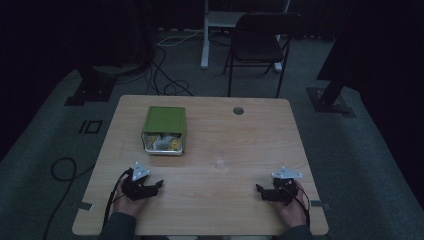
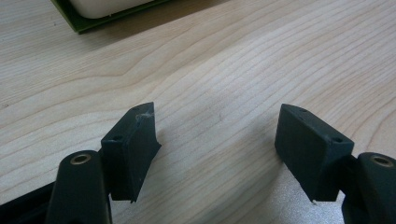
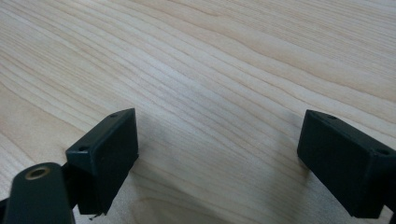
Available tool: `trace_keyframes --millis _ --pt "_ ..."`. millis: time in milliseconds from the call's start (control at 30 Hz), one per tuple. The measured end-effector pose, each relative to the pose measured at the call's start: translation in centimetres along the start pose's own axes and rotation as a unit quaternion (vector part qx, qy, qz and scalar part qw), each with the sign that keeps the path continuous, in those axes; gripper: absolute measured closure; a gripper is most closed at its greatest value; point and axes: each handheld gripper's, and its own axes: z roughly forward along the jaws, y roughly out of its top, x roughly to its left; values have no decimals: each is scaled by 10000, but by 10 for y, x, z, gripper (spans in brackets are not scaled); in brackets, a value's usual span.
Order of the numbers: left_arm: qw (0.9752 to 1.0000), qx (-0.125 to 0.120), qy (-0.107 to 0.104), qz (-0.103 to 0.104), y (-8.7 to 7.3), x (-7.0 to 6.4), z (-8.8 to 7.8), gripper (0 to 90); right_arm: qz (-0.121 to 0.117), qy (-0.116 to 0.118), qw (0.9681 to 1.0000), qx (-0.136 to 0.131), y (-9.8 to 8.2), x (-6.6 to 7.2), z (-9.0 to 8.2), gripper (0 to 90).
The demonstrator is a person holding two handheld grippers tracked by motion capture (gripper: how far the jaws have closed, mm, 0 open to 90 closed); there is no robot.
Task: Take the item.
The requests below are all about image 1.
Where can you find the white desk frame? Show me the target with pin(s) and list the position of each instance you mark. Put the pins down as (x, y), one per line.
(206, 40)

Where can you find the person's left hand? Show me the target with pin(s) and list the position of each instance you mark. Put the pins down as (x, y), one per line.
(128, 206)

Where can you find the green bin with metal rim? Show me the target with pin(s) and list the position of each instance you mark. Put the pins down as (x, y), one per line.
(165, 121)

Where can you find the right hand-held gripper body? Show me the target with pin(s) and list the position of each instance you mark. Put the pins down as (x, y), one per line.
(283, 193)

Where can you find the black metal stand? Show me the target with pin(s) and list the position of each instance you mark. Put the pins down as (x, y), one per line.
(330, 96)
(91, 88)

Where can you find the grey tape strip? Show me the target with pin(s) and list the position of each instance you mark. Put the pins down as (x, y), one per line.
(85, 206)

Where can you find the crumpled paper and wrappers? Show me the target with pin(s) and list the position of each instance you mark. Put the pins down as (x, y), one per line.
(163, 142)

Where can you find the person's right hand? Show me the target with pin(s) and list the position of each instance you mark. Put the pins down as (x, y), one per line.
(293, 213)

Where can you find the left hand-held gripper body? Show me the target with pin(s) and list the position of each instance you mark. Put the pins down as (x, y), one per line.
(136, 191)

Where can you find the black folding chair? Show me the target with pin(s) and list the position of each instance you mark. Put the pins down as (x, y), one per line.
(256, 43)

